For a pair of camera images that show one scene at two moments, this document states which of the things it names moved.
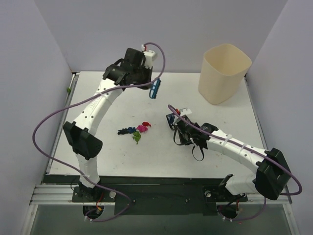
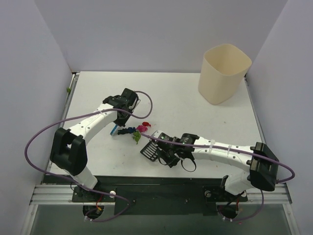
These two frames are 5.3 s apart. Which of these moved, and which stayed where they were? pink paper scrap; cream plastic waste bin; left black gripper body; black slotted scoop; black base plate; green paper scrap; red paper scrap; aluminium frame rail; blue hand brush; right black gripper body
Moved: left black gripper body; black slotted scoop; right black gripper body; blue hand brush
Stayed: black base plate; aluminium frame rail; green paper scrap; red paper scrap; pink paper scrap; cream plastic waste bin
